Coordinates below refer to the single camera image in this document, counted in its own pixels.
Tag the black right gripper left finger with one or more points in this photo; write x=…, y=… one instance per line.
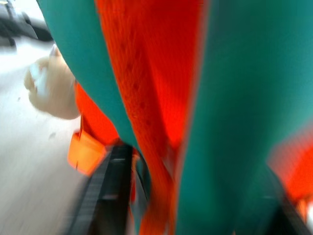
x=110, y=195

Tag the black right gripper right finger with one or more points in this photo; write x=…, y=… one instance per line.
x=294, y=218

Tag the orange and teal knitted cloth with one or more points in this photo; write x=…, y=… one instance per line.
x=227, y=102

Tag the cream plush pendant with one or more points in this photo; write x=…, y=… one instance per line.
x=52, y=85

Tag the dark grey blurred object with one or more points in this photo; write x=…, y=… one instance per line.
x=22, y=22

